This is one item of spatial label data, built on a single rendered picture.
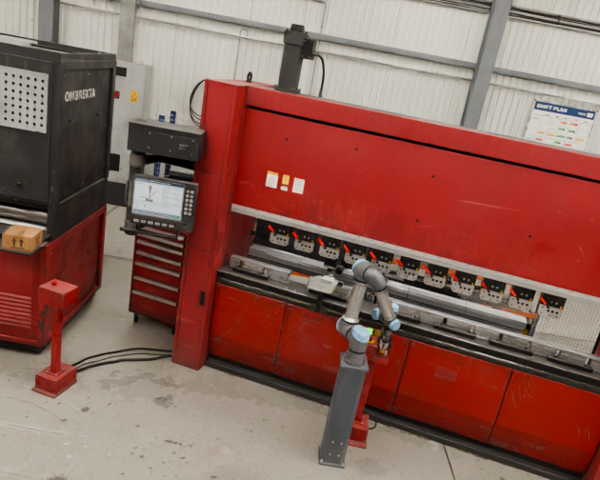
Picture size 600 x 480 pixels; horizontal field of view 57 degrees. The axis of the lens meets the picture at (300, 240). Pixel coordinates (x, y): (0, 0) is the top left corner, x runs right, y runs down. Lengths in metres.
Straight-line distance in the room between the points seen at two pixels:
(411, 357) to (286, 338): 0.97
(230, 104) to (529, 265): 2.34
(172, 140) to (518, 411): 3.10
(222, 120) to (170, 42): 4.54
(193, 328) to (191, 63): 4.76
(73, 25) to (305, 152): 5.48
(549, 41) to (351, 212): 5.37
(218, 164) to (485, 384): 2.49
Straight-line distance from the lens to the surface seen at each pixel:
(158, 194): 4.03
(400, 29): 8.32
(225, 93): 4.05
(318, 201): 4.12
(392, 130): 3.94
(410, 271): 4.13
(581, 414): 4.49
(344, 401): 3.78
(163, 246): 4.92
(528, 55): 8.73
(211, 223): 4.23
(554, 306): 4.23
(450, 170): 3.95
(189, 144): 3.94
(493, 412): 4.45
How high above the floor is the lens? 2.58
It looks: 18 degrees down
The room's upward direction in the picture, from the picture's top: 11 degrees clockwise
